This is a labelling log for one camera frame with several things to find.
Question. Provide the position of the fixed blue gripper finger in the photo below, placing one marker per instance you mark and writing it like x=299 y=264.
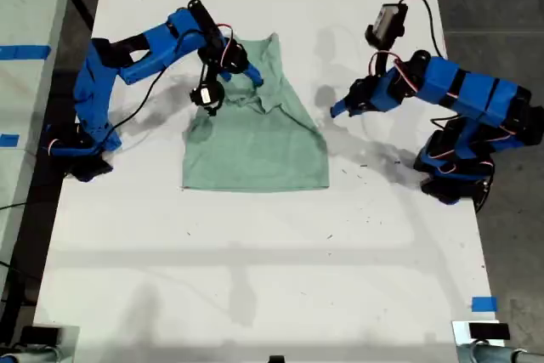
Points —
x=225 y=75

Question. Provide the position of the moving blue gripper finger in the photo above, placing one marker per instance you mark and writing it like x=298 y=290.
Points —
x=359 y=95
x=254 y=75

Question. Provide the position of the pale green T-shirt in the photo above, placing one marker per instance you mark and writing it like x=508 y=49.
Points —
x=255 y=159

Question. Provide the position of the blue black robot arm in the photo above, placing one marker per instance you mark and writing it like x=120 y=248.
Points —
x=170 y=40
x=467 y=91

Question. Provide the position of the black stand leg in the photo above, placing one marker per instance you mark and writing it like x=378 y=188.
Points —
x=83 y=8

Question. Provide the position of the long blue tape strip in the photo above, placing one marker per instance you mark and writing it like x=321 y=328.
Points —
x=21 y=52

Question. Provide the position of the short blue tape strip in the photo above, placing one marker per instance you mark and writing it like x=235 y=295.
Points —
x=8 y=140

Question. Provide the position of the rectangular blue tape patch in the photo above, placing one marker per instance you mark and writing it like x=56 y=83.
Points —
x=484 y=304

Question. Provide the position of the small black box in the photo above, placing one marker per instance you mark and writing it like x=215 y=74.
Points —
x=40 y=335
x=489 y=331

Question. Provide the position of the tiny black block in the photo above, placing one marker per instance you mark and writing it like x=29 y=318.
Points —
x=276 y=359

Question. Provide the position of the teal clamp tube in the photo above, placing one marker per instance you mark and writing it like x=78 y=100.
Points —
x=501 y=355

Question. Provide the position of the grey clamp tube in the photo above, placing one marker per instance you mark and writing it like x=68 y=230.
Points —
x=30 y=356

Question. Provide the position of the camera black stalk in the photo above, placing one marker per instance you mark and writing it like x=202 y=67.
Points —
x=204 y=76
x=382 y=61

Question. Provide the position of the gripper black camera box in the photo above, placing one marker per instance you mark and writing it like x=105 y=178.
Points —
x=387 y=23
x=207 y=97

